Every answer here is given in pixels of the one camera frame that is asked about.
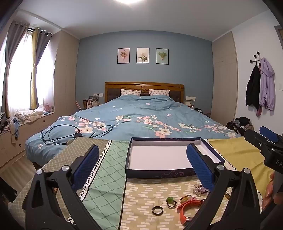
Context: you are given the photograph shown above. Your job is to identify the person's right hand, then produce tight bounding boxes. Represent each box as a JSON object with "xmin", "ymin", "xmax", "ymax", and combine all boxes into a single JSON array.
[{"xmin": 262, "ymin": 172, "xmax": 276, "ymax": 211}]

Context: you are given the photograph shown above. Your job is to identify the beige wardrobe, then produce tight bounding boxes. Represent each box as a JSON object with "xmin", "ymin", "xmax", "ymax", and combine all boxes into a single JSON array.
[
  {"xmin": 211, "ymin": 31, "xmax": 238, "ymax": 127},
  {"xmin": 53, "ymin": 29, "xmax": 80, "ymax": 116}
]

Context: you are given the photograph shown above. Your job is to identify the dark clothes pile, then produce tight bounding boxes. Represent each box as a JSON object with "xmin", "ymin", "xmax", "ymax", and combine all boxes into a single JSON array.
[{"xmin": 225, "ymin": 116, "xmax": 254, "ymax": 137}]

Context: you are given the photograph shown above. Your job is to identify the wooden bed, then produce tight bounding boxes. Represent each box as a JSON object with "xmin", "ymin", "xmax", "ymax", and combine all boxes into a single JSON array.
[{"xmin": 25, "ymin": 81, "xmax": 244, "ymax": 171}]

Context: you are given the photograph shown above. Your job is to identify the black coat rack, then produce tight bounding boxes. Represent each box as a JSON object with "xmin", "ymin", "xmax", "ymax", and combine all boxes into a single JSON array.
[{"xmin": 250, "ymin": 51, "xmax": 267, "ymax": 67}]

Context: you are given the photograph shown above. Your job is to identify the navy cardboard box tray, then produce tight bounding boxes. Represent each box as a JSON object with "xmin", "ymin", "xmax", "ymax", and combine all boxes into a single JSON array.
[{"xmin": 125, "ymin": 137, "xmax": 225, "ymax": 179}]

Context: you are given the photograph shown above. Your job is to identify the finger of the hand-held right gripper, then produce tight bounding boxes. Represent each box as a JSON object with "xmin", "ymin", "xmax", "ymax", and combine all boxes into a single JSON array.
[
  {"xmin": 260, "ymin": 126, "xmax": 283, "ymax": 145},
  {"xmin": 244, "ymin": 129, "xmax": 270, "ymax": 154}
]

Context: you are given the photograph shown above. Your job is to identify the pile of clothes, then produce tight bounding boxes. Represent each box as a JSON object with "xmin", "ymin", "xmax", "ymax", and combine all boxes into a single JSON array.
[{"xmin": 0, "ymin": 111, "xmax": 22, "ymax": 136}]

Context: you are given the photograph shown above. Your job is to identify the framed white flower picture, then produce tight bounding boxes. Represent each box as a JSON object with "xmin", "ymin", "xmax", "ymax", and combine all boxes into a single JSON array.
[{"xmin": 136, "ymin": 47, "xmax": 150, "ymax": 64}]

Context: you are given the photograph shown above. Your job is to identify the white sheer curtain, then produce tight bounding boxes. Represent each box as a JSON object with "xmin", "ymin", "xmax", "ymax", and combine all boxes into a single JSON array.
[{"xmin": 0, "ymin": 31, "xmax": 56, "ymax": 112}]

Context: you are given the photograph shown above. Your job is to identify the window bench cabinet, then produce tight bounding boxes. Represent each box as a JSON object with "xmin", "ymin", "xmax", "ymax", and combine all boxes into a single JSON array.
[{"xmin": 0, "ymin": 111, "xmax": 60, "ymax": 169}]

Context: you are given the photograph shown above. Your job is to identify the cluttered nightstand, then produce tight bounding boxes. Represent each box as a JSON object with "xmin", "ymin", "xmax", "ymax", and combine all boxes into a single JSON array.
[{"xmin": 183, "ymin": 100, "xmax": 209, "ymax": 115}]

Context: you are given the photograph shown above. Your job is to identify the black jacket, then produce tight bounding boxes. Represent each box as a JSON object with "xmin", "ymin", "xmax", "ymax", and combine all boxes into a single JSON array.
[{"xmin": 246, "ymin": 65, "xmax": 261, "ymax": 111}]

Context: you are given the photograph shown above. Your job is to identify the orange smart watch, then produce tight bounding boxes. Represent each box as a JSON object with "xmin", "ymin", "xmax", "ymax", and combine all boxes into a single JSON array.
[{"xmin": 177, "ymin": 199, "xmax": 206, "ymax": 226}]

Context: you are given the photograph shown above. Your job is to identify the crumpled bedding pile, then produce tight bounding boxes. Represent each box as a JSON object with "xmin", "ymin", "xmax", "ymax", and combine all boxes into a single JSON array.
[{"xmin": 14, "ymin": 110, "xmax": 45, "ymax": 122}]

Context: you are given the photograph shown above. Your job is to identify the patterned pillow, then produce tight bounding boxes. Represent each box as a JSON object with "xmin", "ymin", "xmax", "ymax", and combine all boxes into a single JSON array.
[
  {"xmin": 148, "ymin": 89, "xmax": 170, "ymax": 97},
  {"xmin": 120, "ymin": 89, "xmax": 142, "ymax": 97}
]

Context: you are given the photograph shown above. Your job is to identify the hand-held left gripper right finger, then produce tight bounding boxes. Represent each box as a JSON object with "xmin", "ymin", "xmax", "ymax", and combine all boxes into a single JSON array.
[{"xmin": 183, "ymin": 143, "xmax": 262, "ymax": 230}]

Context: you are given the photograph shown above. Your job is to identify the green hair tie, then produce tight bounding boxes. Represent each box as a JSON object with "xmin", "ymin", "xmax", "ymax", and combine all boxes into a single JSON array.
[{"xmin": 166, "ymin": 196, "xmax": 177, "ymax": 208}]

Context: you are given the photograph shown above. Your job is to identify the black cables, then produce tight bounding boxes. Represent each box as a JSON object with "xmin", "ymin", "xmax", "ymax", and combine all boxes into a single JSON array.
[{"xmin": 41, "ymin": 124, "xmax": 114, "ymax": 146}]

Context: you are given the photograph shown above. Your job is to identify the nightstand with bottles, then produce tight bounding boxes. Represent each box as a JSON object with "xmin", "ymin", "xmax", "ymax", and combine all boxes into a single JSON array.
[{"xmin": 83, "ymin": 93, "xmax": 105, "ymax": 110}]

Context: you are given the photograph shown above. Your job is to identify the patchwork cloth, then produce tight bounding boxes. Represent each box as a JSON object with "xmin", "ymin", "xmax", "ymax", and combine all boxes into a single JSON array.
[{"xmin": 8, "ymin": 137, "xmax": 283, "ymax": 230}]

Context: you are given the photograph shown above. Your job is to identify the purple jacket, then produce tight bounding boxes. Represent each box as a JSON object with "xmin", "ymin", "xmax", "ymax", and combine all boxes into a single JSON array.
[{"xmin": 256, "ymin": 57, "xmax": 276, "ymax": 117}]

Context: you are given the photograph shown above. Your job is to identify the grey and yellow curtain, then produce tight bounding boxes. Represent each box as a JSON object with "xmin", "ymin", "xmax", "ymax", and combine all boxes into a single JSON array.
[
  {"xmin": 3, "ymin": 21, "xmax": 31, "ymax": 118},
  {"xmin": 29, "ymin": 27, "xmax": 53, "ymax": 110}
]

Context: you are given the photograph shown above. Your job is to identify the framed green leaf picture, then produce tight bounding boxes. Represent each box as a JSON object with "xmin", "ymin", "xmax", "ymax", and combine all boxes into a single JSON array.
[{"xmin": 156, "ymin": 48, "xmax": 170, "ymax": 65}]

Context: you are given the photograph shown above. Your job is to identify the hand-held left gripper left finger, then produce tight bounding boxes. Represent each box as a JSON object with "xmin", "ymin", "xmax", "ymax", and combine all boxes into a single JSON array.
[{"xmin": 22, "ymin": 145, "xmax": 104, "ymax": 230}]

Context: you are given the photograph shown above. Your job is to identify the blue floral duvet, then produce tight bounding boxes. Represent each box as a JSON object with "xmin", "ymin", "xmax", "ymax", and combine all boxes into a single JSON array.
[{"xmin": 25, "ymin": 95, "xmax": 243, "ymax": 164}]

